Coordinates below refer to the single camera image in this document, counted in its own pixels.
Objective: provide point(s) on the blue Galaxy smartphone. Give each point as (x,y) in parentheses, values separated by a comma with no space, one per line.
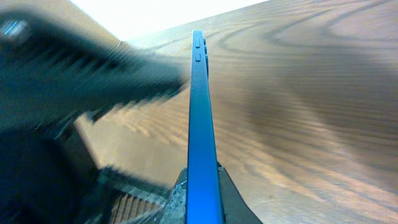
(203,186)

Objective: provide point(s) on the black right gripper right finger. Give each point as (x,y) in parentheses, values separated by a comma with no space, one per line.
(235,209)

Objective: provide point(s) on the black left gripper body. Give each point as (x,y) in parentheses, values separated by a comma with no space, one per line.
(48,177)

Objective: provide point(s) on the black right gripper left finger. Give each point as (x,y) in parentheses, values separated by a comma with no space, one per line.
(175,209)

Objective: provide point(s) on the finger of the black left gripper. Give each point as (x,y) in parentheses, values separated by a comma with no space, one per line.
(131,199)
(50,72)

